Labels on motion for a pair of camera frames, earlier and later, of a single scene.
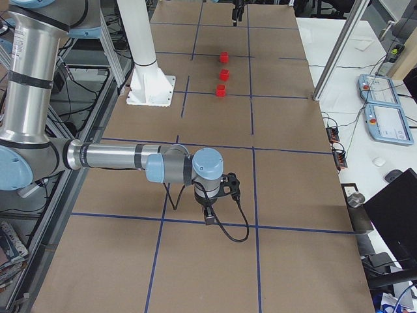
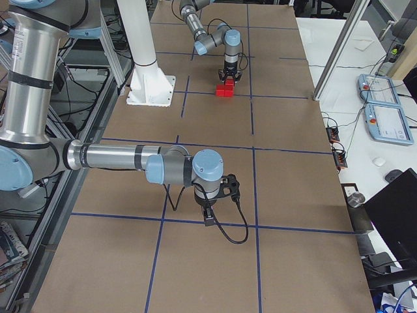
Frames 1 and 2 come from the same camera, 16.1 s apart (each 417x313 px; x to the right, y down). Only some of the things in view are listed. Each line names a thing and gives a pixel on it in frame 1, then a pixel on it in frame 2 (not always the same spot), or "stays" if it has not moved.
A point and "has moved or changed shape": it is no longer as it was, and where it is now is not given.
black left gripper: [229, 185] stays
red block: [221, 90] stays
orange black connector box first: [332, 133] stays
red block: [224, 74] has moved or changed shape
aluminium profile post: [354, 18] stays
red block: [224, 57] has moved or changed shape
